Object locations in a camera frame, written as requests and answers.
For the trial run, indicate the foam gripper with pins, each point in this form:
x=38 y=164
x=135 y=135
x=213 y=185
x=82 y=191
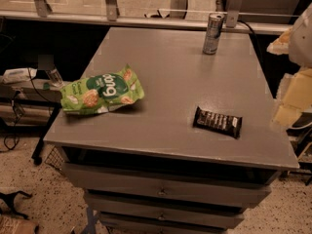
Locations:
x=302 y=39

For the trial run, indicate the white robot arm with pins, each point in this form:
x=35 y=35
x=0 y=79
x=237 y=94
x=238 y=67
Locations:
x=296 y=42

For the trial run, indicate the black rxbar chocolate bar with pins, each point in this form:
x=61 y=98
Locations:
x=224 y=124

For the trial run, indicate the silver drink can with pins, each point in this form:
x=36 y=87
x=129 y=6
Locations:
x=213 y=32

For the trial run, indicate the grey drawer cabinet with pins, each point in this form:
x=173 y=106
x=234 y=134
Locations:
x=145 y=166

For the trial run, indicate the green snack bag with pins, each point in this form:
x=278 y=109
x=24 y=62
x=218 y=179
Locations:
x=102 y=93

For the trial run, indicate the metal window railing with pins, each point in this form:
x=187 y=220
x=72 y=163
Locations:
x=262 y=16

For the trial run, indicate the clear plastic bottle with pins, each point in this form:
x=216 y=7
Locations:
x=55 y=77

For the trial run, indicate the low side shelf table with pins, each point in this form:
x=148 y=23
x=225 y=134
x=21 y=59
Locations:
x=33 y=93

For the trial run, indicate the white tissue pack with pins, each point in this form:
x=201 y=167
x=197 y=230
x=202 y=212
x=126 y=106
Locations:
x=19 y=75

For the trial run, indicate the black stand leg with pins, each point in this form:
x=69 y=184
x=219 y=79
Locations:
x=9 y=200

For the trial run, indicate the wire mesh basket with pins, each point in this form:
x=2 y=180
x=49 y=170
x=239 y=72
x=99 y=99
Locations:
x=55 y=160

